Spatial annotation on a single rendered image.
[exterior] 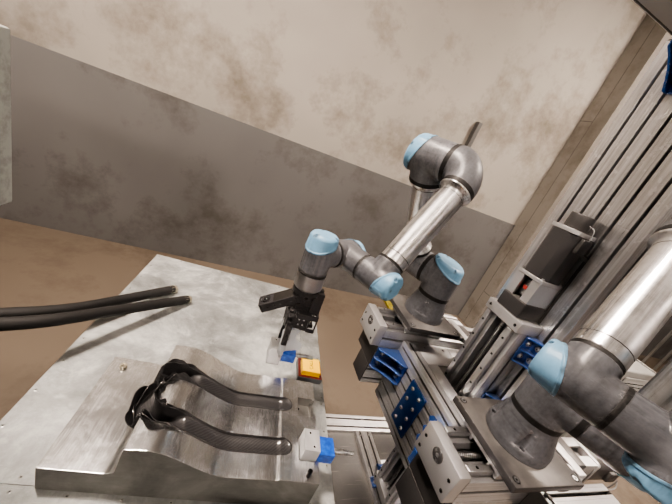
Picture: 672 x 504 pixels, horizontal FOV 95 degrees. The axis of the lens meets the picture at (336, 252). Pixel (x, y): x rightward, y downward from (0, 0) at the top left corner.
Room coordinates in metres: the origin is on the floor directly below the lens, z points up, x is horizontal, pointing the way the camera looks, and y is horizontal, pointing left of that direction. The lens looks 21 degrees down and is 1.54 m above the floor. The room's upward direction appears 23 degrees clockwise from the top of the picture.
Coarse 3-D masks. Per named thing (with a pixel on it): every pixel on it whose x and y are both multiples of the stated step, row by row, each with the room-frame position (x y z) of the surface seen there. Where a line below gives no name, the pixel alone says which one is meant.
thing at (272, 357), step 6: (270, 342) 0.71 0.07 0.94; (276, 342) 0.70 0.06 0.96; (270, 348) 0.67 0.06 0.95; (276, 348) 0.68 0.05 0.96; (270, 354) 0.67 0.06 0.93; (276, 354) 0.68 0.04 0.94; (288, 354) 0.69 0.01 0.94; (294, 354) 0.70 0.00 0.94; (300, 354) 0.72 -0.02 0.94; (270, 360) 0.67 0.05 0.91; (276, 360) 0.68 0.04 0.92; (282, 360) 0.69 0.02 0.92; (288, 360) 0.69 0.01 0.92
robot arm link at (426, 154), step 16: (416, 144) 0.96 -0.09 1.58; (432, 144) 0.94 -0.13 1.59; (448, 144) 0.92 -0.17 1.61; (416, 160) 0.95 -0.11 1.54; (432, 160) 0.92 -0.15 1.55; (416, 176) 0.96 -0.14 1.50; (432, 176) 0.93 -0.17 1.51; (416, 192) 1.00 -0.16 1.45; (432, 192) 0.99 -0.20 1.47; (416, 208) 1.02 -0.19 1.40; (416, 272) 1.08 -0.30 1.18
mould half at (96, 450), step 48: (96, 384) 0.47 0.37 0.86; (144, 384) 0.51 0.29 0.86; (192, 384) 0.50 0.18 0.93; (240, 384) 0.59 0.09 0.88; (288, 384) 0.64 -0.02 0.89; (96, 432) 0.38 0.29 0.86; (144, 432) 0.37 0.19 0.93; (240, 432) 0.47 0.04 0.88; (288, 432) 0.51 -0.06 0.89; (48, 480) 0.30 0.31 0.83; (96, 480) 0.32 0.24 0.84; (144, 480) 0.34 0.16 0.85; (192, 480) 0.37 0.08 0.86; (240, 480) 0.39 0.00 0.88; (288, 480) 0.42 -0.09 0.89
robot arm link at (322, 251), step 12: (312, 240) 0.69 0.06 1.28; (324, 240) 0.68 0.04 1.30; (336, 240) 0.71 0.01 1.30; (312, 252) 0.68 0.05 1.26; (324, 252) 0.68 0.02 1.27; (336, 252) 0.72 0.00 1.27; (300, 264) 0.70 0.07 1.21; (312, 264) 0.68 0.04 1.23; (324, 264) 0.69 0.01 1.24; (336, 264) 0.73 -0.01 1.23; (312, 276) 0.68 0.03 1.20; (324, 276) 0.70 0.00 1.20
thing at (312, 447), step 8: (304, 432) 0.50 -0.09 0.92; (312, 432) 0.51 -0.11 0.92; (304, 440) 0.49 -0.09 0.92; (312, 440) 0.49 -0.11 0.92; (320, 440) 0.51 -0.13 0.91; (328, 440) 0.52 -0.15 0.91; (304, 448) 0.47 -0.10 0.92; (312, 448) 0.47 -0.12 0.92; (320, 448) 0.48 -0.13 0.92; (328, 448) 0.50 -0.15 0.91; (336, 448) 0.52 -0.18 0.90; (304, 456) 0.47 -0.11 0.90; (312, 456) 0.47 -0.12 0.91; (320, 456) 0.48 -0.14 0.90; (328, 456) 0.48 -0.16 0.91
